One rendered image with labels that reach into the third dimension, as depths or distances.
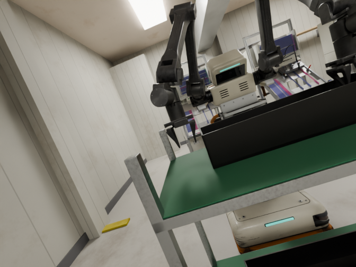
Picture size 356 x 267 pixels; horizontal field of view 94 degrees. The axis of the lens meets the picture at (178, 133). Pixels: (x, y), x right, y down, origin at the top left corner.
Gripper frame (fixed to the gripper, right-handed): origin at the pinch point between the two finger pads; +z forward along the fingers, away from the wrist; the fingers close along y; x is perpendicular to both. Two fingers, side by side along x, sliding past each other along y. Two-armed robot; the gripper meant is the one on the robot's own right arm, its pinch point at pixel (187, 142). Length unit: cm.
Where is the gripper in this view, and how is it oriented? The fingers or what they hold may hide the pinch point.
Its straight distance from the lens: 59.3
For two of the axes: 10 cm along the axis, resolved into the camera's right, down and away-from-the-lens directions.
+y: 9.4, -3.3, -1.2
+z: 3.4, 9.3, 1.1
